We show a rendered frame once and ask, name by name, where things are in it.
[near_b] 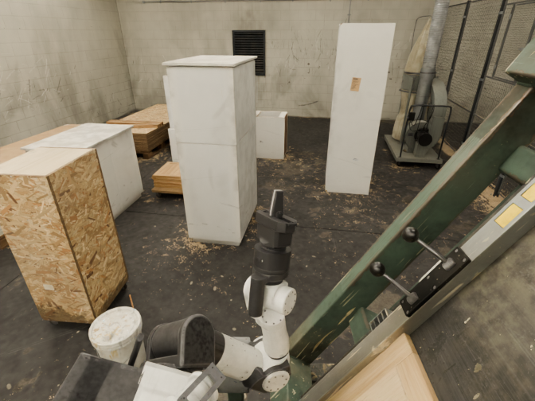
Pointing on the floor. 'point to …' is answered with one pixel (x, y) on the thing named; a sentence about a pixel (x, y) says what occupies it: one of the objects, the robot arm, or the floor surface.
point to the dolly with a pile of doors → (167, 180)
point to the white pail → (118, 334)
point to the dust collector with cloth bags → (419, 110)
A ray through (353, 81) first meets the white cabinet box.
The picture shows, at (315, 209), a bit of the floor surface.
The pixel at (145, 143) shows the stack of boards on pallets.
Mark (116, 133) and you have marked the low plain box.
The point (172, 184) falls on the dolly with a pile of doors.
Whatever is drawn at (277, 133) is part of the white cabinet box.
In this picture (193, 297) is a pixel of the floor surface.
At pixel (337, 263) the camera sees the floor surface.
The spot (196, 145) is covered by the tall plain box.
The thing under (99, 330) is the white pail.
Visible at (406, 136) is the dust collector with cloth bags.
